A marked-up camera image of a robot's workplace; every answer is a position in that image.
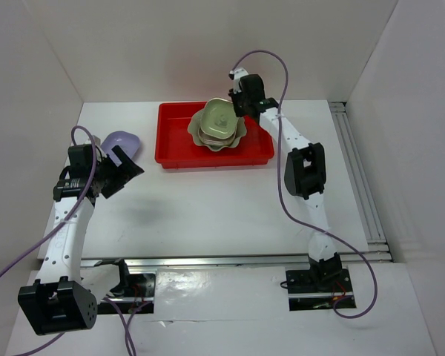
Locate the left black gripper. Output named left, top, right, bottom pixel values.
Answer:
left=91, top=145, right=143, bottom=199

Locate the purple square plate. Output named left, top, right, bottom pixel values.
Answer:
left=100, top=131, right=141, bottom=166

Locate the green panda plate back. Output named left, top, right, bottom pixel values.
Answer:
left=200, top=98, right=239, bottom=139

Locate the brown square plate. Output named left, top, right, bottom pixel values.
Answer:
left=197, top=128, right=236, bottom=147

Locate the large green scalloped bowl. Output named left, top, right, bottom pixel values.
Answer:
left=187, top=109, right=247, bottom=152

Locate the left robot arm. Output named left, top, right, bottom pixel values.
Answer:
left=18, top=144, right=144, bottom=335

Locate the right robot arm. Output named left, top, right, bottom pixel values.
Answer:
left=228, top=68, right=342, bottom=291

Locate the red plastic bin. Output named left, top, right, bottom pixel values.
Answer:
left=155, top=102, right=274, bottom=169

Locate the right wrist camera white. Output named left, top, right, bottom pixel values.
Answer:
left=228, top=67, right=248, bottom=93

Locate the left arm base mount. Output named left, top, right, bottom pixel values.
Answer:
left=105, top=271, right=156, bottom=315

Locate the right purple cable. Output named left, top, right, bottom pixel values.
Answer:
left=234, top=50, right=379, bottom=320

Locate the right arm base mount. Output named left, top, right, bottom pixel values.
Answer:
left=280, top=268, right=356, bottom=312

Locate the aluminium rail front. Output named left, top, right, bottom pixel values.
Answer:
left=81, top=250, right=393, bottom=268

